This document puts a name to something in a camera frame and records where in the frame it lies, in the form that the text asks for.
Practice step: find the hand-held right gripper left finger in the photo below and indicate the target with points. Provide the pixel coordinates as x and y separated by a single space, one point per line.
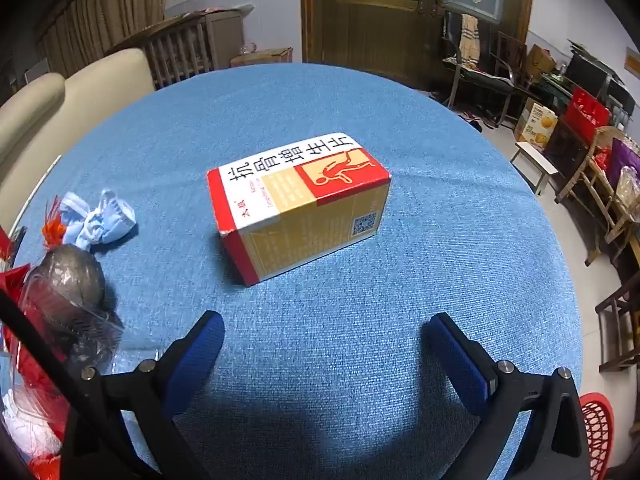
197 360

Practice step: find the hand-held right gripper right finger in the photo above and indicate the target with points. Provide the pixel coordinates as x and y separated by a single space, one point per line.
457 365

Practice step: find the clear ridged plastic package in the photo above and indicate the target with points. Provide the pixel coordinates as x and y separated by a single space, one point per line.
95 340

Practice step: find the red cloth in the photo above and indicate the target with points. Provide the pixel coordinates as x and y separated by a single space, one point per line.
47 390

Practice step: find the red plastic basket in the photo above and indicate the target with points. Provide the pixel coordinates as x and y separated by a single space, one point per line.
597 430

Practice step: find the blue face mask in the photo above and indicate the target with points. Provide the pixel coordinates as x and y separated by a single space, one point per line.
107 222

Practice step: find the red yellow medicine box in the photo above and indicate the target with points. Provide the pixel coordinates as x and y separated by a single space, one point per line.
300 195

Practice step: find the blue tablecloth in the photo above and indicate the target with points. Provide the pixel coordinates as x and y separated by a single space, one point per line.
400 260

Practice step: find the dark wooden chair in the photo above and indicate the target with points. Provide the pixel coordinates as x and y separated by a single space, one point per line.
617 305

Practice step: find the orange feather tuft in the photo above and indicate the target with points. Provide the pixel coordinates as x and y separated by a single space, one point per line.
52 227

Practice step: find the white stool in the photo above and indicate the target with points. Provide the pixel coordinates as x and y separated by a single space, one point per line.
532 155

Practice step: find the rattan chair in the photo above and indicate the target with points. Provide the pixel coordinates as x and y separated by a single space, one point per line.
607 200

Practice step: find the white stick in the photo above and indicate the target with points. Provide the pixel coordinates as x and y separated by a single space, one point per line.
37 187

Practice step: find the dark wooden side table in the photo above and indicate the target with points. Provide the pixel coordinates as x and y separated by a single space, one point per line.
567 147

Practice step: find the clear plastic bag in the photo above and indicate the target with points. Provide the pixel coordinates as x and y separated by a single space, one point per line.
629 187

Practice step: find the yellow white carton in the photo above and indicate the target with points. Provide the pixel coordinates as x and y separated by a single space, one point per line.
537 125

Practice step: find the purple bag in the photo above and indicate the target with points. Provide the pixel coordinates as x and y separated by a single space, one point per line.
625 155

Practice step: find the black metal chair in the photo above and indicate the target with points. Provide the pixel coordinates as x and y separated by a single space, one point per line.
475 80

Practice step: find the red gift box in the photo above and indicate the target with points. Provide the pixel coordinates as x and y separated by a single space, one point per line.
587 110

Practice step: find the beige sofa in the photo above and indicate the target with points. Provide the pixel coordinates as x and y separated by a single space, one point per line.
75 100

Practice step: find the brown cardboard box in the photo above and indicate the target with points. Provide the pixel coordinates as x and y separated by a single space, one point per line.
265 56

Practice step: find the wooden slatted crib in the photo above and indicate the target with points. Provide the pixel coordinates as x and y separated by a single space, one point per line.
175 45

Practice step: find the dark armchair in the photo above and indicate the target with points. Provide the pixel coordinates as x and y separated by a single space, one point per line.
507 52

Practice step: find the beige striped scarf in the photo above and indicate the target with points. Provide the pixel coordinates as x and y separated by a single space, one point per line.
469 40

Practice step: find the wooden double door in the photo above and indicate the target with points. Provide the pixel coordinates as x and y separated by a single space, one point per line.
370 35

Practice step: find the brown curtain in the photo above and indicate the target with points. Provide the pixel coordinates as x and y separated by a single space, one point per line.
100 5

